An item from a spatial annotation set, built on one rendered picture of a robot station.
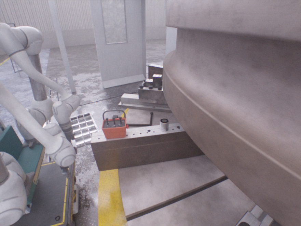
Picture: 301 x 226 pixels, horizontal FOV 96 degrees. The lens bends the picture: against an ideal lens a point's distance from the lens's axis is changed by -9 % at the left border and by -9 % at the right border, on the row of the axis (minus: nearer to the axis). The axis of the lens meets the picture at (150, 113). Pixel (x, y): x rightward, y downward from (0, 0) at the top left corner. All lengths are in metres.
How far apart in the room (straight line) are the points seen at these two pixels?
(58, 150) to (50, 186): 0.86
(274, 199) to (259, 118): 0.34
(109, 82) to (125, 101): 1.84
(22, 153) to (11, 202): 0.65
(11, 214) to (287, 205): 1.10
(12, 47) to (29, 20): 13.19
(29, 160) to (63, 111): 0.43
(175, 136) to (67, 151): 0.91
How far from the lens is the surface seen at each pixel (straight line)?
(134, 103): 2.45
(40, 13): 14.33
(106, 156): 1.43
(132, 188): 1.43
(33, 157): 1.37
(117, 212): 1.70
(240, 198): 1.57
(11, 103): 0.85
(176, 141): 1.44
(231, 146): 0.80
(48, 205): 1.56
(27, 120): 0.82
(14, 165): 1.06
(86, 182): 1.95
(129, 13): 4.31
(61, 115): 1.20
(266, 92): 0.80
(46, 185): 1.70
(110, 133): 1.27
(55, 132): 0.95
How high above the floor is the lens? 1.54
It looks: 32 degrees down
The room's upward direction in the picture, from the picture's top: straight up
